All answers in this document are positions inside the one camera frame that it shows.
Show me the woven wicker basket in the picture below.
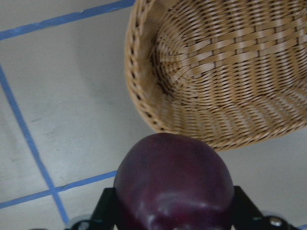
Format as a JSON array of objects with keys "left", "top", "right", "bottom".
[{"left": 124, "top": 0, "right": 307, "bottom": 150}]

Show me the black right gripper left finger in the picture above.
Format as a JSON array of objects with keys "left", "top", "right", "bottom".
[{"left": 90, "top": 187, "right": 118, "bottom": 230}]

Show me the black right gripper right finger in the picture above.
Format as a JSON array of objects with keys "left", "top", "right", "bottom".
[{"left": 231, "top": 185, "right": 264, "bottom": 230}]

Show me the dark purple apple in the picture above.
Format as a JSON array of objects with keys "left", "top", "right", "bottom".
[{"left": 114, "top": 133, "right": 234, "bottom": 230}]

